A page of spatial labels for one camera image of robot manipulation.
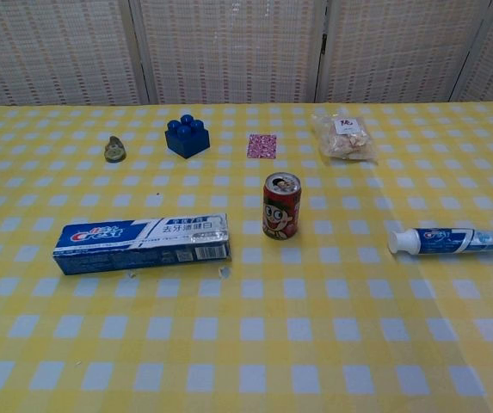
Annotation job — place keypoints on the blue white toothpaste box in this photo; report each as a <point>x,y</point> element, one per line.
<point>143,241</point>

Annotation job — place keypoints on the blue white toothpaste tube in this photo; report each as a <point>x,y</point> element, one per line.
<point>444,241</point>

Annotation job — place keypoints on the red cartoon drink can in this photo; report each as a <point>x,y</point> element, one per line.
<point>281,211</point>

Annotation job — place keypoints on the blue studded building block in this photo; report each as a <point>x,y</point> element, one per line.
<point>186,139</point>

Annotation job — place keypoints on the yellow white checked tablecloth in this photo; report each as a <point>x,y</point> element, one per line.
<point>246,322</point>

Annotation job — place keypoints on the clear snack bag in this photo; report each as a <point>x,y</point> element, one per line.
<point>345,139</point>

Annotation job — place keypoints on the green correction tape dispenser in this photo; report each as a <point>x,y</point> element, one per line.
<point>115,151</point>

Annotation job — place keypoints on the beige woven folding screen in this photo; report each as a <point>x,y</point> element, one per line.
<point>229,47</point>

